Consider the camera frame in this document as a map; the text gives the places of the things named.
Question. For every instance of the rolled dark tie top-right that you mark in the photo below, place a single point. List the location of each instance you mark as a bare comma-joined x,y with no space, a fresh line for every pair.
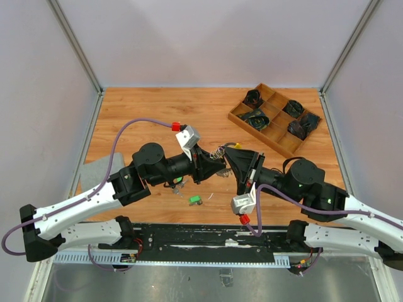
293,108

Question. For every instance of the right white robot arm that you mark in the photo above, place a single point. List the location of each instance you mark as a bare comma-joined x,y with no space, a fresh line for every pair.
343,222

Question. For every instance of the rolled dark tie front-left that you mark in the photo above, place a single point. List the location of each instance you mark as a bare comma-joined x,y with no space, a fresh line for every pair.
256,119

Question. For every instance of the green tagged key lower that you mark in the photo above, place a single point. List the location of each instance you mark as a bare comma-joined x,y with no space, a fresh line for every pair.
195,200

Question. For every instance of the grey felt pad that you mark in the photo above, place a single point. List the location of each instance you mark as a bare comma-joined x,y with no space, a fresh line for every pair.
93,173

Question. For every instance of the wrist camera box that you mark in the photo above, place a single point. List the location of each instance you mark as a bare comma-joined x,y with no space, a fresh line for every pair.
188,137
243,204

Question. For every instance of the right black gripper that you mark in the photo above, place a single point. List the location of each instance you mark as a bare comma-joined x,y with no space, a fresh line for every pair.
242,161

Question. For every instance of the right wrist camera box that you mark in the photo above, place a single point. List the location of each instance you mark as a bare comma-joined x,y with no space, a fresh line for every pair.
243,204

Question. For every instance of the rolled dark tie right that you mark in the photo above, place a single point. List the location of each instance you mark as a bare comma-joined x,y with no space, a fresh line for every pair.
305,126

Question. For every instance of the rolled dark tie top-left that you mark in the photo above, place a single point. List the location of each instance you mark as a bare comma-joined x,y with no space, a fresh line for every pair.
253,99

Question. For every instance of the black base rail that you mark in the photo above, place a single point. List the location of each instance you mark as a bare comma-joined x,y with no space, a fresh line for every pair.
208,244

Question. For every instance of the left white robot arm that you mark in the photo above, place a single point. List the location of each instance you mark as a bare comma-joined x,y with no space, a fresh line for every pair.
61,226

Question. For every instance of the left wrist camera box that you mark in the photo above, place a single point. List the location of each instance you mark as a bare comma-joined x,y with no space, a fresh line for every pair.
188,137

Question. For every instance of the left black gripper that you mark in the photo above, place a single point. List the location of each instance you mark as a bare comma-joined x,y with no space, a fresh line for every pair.
202,167

